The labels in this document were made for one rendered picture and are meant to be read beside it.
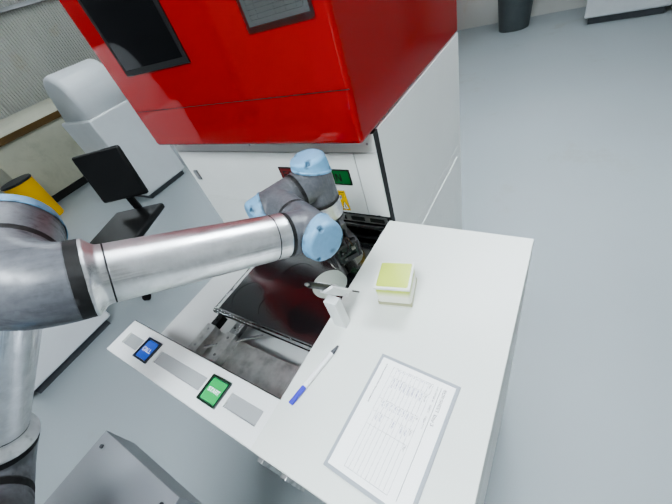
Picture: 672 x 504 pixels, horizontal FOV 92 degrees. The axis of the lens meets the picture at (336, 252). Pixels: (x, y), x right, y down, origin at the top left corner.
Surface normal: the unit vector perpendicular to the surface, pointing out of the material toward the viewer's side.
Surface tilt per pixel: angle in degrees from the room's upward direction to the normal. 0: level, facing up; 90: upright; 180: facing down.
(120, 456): 2
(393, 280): 0
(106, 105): 80
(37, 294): 68
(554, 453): 0
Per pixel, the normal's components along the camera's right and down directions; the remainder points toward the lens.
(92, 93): 0.78, 0.03
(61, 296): 0.51, 0.24
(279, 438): -0.27, -0.70
